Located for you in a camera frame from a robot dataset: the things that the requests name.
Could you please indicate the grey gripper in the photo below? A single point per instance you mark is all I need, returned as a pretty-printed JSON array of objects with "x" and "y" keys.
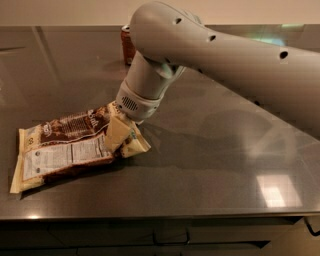
[{"x": 136, "y": 106}]

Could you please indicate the brown chip bag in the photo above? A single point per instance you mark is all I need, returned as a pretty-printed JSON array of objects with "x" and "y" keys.
[{"x": 58, "y": 147}]

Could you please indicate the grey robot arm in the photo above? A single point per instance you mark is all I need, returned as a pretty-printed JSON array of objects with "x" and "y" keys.
[{"x": 283, "y": 80}]

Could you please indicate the orange soda can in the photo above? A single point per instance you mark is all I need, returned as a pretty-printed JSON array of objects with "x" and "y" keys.
[{"x": 127, "y": 45}]

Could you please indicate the dark drawer handle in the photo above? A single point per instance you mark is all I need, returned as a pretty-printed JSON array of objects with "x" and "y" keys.
[{"x": 171, "y": 235}]

